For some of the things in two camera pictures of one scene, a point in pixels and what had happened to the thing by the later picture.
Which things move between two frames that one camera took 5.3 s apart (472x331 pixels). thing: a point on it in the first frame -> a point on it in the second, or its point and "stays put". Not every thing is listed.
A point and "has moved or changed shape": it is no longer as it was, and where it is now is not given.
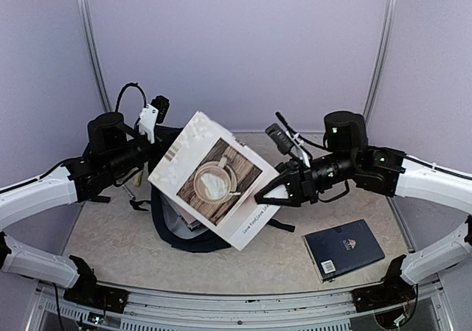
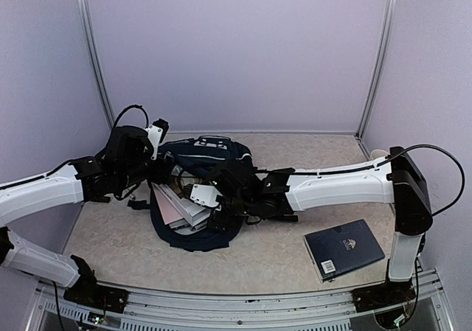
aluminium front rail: (430, 307) stays put
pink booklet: (187, 217) -> (169, 214)
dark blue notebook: (342, 249) stays put
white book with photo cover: (213, 175) has moved or changed shape
